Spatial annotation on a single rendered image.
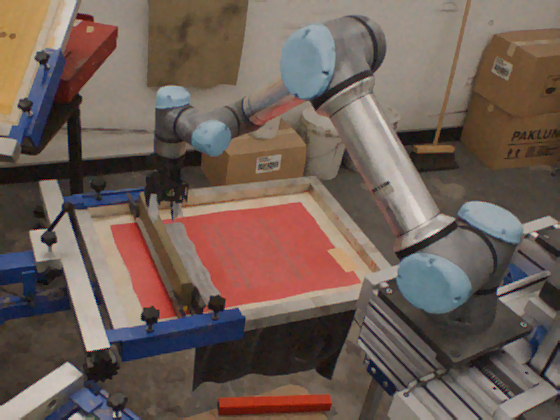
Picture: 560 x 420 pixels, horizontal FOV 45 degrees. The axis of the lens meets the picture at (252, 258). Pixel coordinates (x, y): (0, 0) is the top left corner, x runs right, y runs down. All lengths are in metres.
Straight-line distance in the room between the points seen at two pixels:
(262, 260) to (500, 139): 3.08
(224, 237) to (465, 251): 0.94
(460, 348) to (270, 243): 0.80
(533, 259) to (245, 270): 0.74
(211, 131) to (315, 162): 2.69
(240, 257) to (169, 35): 1.99
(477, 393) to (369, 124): 0.54
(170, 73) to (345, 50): 2.63
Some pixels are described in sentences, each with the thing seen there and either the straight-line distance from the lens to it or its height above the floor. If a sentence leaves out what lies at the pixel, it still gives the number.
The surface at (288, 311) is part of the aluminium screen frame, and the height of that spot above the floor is 0.99.
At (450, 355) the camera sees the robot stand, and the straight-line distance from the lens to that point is 1.31.
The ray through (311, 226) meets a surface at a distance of 2.06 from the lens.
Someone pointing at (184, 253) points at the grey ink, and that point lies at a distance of 1.88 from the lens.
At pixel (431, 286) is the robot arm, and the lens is 1.15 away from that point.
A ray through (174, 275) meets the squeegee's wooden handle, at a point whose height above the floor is 1.04.
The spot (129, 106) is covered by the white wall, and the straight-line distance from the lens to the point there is 3.86.
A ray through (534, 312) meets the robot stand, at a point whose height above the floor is 1.23.
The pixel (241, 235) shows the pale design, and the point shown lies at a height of 0.96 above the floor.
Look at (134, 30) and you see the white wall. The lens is 3.70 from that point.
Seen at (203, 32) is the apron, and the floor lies 0.84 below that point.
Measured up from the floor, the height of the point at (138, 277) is 0.96.
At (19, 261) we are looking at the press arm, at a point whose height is 1.04.
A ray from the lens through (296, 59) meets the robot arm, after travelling 1.18.
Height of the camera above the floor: 2.11
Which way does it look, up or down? 38 degrees down
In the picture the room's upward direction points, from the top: 9 degrees clockwise
